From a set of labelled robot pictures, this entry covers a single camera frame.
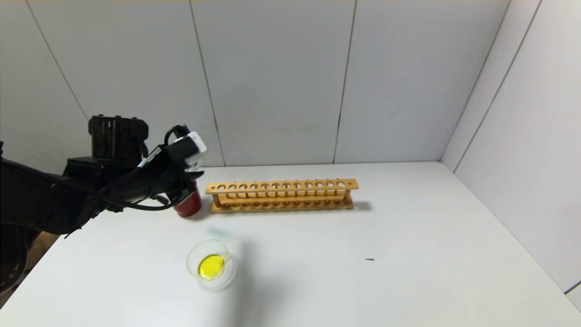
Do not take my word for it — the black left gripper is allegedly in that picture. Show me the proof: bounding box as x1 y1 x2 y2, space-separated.
148 170 205 207

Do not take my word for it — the wooden test tube rack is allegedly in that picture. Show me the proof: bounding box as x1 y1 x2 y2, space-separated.
205 178 359 214

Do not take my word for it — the red cup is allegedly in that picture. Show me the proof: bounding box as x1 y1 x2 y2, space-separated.
173 181 202 218

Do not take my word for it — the clear glass dish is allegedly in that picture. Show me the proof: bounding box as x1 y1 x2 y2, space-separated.
186 239 239 291

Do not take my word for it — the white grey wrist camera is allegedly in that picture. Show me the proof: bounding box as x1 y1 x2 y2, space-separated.
164 125 207 167

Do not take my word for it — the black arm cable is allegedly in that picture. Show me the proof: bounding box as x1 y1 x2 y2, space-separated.
102 188 175 212

